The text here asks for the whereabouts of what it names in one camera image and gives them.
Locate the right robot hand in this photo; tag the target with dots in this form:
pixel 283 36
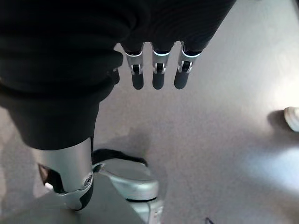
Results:
pixel 70 58

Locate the person's white shoe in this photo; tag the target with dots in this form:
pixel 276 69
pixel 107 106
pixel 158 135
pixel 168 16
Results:
pixel 292 118

